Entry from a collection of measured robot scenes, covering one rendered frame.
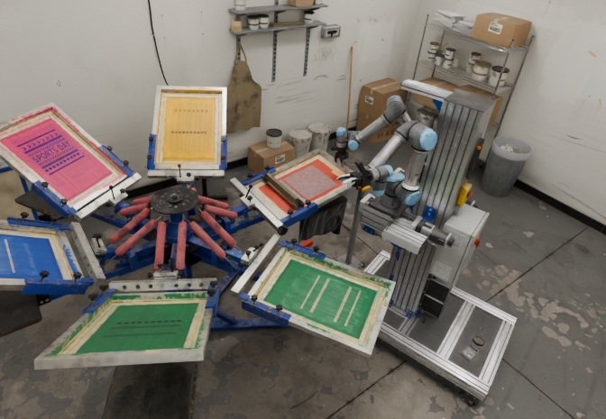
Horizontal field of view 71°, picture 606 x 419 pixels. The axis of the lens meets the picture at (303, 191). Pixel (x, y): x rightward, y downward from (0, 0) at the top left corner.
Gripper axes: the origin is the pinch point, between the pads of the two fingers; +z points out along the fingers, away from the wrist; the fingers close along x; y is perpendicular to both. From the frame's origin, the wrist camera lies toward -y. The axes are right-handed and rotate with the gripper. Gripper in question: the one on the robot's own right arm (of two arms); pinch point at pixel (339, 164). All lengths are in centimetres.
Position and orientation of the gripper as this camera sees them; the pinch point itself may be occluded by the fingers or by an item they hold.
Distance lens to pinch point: 358.4
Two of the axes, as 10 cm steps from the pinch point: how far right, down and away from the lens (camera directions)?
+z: 0.5, 7.6, 6.5
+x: 8.0, -4.2, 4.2
